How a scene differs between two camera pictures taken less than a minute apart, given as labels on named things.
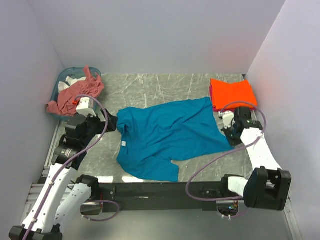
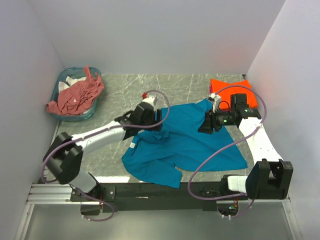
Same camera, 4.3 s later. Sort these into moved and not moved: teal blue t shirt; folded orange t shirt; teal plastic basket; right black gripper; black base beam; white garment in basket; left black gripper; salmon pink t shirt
Moved: right black gripper; teal blue t shirt; left black gripper
Not moved: white garment in basket; folded orange t shirt; black base beam; teal plastic basket; salmon pink t shirt
